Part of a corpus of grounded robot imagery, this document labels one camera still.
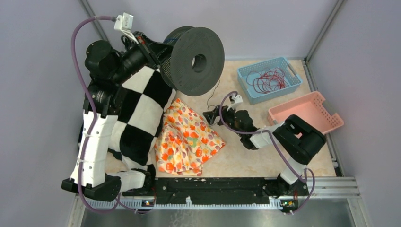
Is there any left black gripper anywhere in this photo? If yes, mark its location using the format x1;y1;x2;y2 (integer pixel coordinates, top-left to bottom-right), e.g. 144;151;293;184
111;30;177;84

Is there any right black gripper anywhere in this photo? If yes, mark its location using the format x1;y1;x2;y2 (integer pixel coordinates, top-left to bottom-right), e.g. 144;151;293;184
203;103;244;137

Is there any dark grey cable spool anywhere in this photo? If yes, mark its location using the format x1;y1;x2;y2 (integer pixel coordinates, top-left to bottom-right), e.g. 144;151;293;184
160;26;225;96

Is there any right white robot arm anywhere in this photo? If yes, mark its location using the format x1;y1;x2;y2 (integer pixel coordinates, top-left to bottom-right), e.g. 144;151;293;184
203;105;326;197

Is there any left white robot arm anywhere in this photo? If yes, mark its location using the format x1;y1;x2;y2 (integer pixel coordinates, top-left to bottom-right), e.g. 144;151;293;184
61;32;175;201

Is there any floral orange cloth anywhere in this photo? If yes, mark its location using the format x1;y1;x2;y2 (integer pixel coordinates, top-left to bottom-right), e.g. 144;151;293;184
154;98;226;176

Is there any black white checkered pillow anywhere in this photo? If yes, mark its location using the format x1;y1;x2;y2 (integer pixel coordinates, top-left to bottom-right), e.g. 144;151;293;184
105;67;176;175

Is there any blue plastic basket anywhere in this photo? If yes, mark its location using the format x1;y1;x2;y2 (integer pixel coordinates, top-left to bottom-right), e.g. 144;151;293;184
237;57;303;105

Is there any pink plastic basket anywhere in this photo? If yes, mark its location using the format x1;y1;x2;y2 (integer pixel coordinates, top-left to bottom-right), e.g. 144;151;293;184
267;91;344;135

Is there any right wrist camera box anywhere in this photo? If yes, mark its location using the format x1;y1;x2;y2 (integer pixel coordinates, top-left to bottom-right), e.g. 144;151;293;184
229;94;243;109

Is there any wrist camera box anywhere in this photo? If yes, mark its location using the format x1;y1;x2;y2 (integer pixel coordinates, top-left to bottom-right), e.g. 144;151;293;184
229;94;243;109
113;12;134;35

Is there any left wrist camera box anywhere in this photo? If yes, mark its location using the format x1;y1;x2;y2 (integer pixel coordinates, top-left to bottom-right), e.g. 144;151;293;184
113;12;134;35

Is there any red wire bundle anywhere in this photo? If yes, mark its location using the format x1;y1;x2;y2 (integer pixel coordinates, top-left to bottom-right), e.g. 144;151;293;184
245;67;290;94

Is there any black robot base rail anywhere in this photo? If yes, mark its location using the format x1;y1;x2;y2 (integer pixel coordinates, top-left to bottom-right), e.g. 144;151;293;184
123;177;309;205

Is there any white slotted cable duct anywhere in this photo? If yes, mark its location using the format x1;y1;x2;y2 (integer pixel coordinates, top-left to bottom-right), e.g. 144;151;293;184
86;196;298;210

